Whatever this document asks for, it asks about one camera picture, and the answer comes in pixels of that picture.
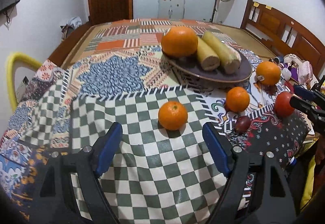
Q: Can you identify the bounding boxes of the red tomato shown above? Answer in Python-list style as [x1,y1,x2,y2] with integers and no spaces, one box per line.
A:
[274,91,295,118]

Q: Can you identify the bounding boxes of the small mandarin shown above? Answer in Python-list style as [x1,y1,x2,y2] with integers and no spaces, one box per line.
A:
[158,101,188,131]
[225,87,250,113]

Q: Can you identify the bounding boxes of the pile of toys and clutter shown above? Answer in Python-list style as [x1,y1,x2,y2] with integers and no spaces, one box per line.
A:
[269,53,319,90]

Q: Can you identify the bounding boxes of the large orange with sticker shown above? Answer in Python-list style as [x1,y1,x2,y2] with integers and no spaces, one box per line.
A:
[256,61,281,86]

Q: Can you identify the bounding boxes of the dark purple passion fruit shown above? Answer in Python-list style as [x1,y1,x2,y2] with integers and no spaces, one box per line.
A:
[235,116,251,133]

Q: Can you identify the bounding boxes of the patchwork patterned cloth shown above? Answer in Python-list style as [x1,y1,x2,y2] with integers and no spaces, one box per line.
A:
[1,46,309,223]

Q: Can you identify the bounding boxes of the dark purple plate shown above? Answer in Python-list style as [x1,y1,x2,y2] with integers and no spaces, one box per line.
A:
[162,46,252,83]

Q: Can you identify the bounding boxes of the yellow chair back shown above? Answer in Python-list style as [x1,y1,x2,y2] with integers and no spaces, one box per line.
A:
[5,52,42,112]

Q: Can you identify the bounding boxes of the striped patchwork bed blanket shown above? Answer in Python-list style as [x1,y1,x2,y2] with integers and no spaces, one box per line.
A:
[83,18,222,53]

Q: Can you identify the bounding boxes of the white suitcase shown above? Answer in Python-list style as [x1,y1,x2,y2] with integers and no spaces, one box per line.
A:
[158,0,185,20]

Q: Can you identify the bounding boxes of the clothes pile by door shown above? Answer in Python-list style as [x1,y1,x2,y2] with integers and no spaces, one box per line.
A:
[61,17,83,40]

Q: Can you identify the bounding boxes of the wooden bed frame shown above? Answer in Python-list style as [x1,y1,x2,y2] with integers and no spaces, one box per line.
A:
[49,0,324,76]

